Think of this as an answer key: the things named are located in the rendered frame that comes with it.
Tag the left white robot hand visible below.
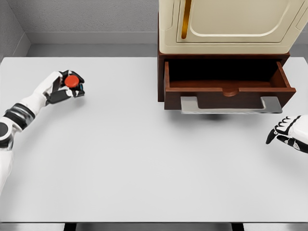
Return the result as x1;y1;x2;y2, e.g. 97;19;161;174
33;70;86;105

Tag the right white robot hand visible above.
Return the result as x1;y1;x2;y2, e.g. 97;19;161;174
266;115;308;154

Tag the red button switch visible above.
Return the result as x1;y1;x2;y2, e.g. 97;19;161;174
64;75;85;98

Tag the brown wooden drawer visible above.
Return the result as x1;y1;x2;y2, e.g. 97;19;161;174
164;60;297;111

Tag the brown wooden drawer housing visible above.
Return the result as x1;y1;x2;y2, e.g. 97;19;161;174
157;45;291;103

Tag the grey metal drawer handle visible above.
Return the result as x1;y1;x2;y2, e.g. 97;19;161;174
180;96;283;114

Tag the cream cabinet with gold handle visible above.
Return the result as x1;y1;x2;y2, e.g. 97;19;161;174
158;0;308;55

